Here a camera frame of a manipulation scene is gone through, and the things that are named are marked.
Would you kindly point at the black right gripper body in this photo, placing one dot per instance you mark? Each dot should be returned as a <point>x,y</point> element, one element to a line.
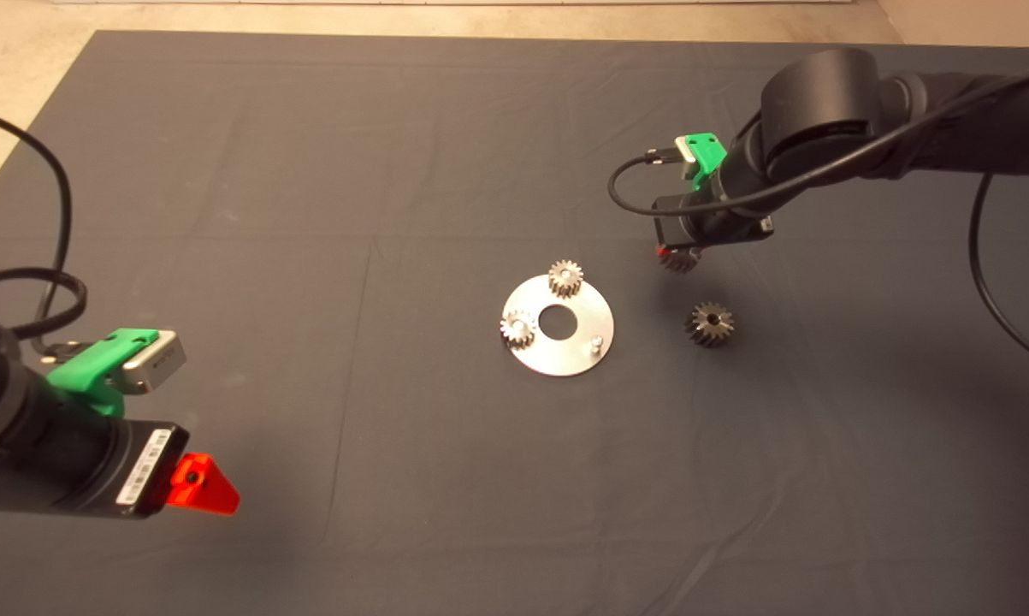
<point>711,222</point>

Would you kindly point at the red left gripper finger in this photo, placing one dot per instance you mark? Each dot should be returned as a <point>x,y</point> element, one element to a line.
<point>210,490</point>

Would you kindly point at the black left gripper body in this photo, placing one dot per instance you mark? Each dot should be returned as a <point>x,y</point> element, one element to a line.
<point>138,470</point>

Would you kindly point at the small steel gear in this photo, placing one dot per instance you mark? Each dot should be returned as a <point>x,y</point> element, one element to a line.
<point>565,278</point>
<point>518,329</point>
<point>681,261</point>

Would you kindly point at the larger steel gear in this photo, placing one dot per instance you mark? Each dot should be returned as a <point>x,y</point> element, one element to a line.
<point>709,325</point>

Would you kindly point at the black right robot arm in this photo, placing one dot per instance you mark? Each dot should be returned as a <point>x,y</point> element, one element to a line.
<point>907,120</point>

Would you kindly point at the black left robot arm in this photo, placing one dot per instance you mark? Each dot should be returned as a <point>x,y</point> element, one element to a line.
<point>26,445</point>

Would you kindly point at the round metal plate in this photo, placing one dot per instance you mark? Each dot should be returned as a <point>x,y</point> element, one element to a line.
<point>557,355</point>

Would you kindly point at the dark grey table cloth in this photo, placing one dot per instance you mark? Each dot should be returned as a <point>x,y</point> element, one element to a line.
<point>394,171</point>

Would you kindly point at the silver right camera box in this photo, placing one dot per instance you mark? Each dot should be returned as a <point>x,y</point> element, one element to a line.
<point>687,158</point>

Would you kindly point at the silver camera box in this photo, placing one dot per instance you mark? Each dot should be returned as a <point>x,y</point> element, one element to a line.
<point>687,158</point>
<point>156,359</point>

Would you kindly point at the green right camera mount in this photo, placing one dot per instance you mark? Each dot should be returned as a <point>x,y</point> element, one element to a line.
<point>706,154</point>

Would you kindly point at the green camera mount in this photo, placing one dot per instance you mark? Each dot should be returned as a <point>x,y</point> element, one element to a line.
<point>86,370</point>
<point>706,154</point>

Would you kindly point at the silver left camera box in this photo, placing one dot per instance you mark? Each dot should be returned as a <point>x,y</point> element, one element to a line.
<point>156,359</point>

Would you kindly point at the green left camera mount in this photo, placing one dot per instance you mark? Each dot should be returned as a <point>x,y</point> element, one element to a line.
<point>86,370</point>

